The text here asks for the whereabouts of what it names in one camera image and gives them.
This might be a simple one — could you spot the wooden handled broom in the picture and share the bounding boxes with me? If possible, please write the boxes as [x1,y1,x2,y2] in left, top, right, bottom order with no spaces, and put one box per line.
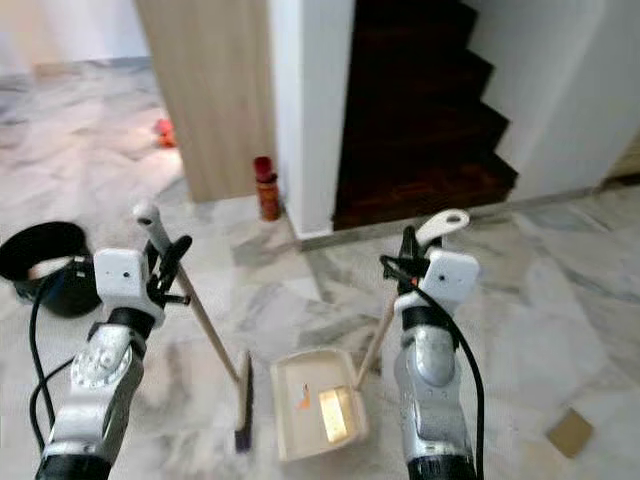
[132,200,255,454]

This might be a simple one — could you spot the cream dustpan with wooden handle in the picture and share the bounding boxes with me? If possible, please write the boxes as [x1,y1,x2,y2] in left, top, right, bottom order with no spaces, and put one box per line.
[270,208,471,463]

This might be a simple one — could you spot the small red floor object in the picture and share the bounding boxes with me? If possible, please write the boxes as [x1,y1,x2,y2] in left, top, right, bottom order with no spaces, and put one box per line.
[155,118,178,149]

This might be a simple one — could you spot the black round bin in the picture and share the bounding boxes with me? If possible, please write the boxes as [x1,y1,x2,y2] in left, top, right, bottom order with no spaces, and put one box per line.
[0,222,96,319]

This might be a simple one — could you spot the red and brown canister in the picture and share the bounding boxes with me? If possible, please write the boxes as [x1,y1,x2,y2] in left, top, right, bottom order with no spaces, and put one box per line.
[253,156,281,222]

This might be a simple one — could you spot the dark wooden staircase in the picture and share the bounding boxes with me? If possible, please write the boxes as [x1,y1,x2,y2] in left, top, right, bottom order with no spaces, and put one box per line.
[332,0,519,231]

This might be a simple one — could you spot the yellow paper piece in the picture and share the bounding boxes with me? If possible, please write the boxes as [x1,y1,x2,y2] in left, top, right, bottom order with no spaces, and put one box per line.
[320,388,357,444]

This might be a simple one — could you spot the plain light wooden panel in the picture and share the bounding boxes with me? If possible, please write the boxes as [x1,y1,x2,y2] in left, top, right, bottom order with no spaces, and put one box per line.
[135,0,278,205]

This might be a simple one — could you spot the brown cardboard piece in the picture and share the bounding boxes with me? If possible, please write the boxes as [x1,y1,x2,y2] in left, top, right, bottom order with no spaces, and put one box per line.
[547,408,595,459]

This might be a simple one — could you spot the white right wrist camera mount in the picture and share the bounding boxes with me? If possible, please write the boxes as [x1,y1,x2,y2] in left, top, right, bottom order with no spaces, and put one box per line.
[400,249,480,314]

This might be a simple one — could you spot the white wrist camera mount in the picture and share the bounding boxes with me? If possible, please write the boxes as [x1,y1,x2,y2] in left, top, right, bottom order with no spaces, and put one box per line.
[400,249,480,314]
[93,247,165,327]

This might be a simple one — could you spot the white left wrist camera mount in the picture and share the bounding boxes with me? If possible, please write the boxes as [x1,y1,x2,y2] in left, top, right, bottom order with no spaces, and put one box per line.
[93,247,165,327]

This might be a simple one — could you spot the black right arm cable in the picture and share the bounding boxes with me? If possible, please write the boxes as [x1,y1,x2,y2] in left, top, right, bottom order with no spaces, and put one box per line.
[380,254,487,480]

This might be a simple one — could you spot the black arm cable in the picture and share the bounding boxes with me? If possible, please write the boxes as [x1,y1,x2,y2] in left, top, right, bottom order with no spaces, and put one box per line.
[380,254,487,480]
[26,270,99,473]

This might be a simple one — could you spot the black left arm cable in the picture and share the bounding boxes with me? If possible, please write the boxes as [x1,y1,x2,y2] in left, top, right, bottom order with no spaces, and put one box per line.
[26,270,99,473]

